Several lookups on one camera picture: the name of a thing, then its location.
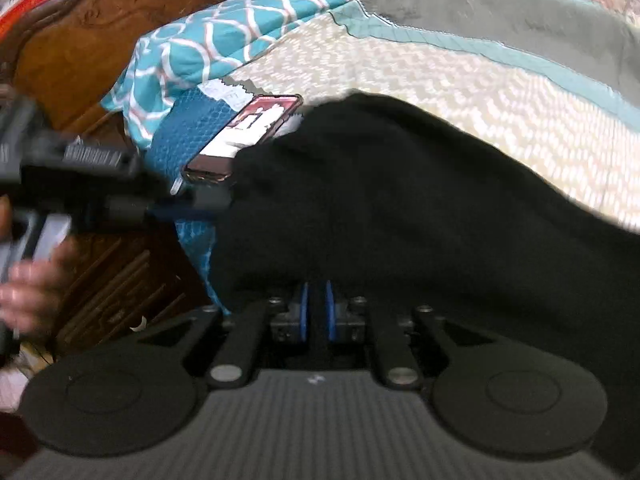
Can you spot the person's left hand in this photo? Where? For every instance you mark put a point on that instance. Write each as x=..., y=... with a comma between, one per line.
x=35, y=290

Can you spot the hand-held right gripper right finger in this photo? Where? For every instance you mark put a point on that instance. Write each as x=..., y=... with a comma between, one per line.
x=330, y=312

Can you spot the smartphone with lit screen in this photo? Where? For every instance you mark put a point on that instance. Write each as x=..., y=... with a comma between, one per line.
x=245, y=132

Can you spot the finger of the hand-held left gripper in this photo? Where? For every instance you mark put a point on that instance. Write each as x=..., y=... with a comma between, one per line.
x=200, y=205

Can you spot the teal white patterned pillow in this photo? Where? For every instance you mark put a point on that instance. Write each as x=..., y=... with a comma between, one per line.
x=210, y=35

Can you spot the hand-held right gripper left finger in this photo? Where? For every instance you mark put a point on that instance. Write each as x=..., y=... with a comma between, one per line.
x=303, y=312

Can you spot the black pants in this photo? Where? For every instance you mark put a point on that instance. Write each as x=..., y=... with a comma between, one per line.
x=400, y=220

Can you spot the striped patchwork bedspread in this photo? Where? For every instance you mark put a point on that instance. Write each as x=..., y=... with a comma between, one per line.
x=425, y=70

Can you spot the wooden headboard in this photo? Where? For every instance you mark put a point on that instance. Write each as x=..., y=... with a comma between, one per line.
x=75, y=50

